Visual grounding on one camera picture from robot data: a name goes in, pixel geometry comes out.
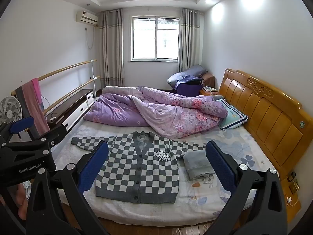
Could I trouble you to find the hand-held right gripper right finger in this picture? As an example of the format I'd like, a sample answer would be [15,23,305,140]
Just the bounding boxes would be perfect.
[202,141,288,235]

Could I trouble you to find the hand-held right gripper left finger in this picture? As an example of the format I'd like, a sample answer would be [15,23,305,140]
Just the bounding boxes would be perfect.
[26,141,110,235]

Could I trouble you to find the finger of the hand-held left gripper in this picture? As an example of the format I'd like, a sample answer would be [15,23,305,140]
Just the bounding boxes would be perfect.
[0,116,35,145]
[5,124,67,152]

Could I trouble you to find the grey white checkered cardigan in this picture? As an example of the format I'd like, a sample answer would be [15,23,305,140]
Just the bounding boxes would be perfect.
[71,131,206,205]

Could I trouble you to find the person's left hand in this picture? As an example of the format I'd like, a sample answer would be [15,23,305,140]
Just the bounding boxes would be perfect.
[15,183,28,217]

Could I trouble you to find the white standing fan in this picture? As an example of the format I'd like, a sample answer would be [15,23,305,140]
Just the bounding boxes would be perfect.
[0,97,23,125]

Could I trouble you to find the pink grey striped towel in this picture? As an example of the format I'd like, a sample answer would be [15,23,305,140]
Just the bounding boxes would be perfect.
[14,78,50,136]

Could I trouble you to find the folded grey blue cloth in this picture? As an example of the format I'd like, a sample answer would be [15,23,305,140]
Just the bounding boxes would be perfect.
[182,149,217,182]

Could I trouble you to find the dark top white cabinet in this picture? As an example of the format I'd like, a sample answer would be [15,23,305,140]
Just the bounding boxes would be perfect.
[46,89,95,130]

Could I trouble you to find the pale floral bed sheet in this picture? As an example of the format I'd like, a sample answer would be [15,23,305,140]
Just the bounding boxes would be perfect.
[52,124,279,227]

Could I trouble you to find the teal pillow with striped border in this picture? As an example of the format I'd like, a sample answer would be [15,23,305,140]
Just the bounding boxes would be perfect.
[215,98,248,131]

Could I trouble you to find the wooden bed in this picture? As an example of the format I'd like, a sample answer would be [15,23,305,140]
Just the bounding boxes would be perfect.
[52,69,304,228]

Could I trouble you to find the small wooden nightstand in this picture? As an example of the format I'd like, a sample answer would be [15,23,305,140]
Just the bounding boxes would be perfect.
[199,88,219,96]

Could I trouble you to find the purple floral quilt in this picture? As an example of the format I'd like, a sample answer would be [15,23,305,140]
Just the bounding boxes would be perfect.
[84,86,229,139]

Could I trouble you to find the purple cloth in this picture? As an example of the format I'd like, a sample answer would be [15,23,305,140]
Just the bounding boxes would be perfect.
[174,76,204,97]

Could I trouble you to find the blue grey bedding pile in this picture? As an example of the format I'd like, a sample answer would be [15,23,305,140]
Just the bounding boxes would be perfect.
[167,64,208,86]

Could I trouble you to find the grey beige striped curtain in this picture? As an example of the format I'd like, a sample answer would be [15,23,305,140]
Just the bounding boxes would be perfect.
[178,8,204,72]
[99,8,125,87]

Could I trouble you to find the white air conditioner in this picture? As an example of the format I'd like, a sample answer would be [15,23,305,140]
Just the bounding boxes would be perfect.
[76,10,99,25]

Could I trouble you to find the white framed window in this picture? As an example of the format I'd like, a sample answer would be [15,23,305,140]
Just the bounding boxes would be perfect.
[130,16,179,61]

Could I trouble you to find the wooden barre rail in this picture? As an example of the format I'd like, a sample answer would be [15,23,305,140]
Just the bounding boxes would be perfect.
[11,59,97,96]
[43,76,101,115]

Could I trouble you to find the white barre post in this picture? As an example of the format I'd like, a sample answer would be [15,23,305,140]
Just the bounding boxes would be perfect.
[90,59,96,96]

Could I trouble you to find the white charger with cable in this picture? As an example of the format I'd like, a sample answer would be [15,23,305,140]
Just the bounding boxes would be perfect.
[286,196,300,207]

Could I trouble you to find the air conditioner power cord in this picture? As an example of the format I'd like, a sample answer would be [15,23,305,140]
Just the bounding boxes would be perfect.
[85,27,95,49]

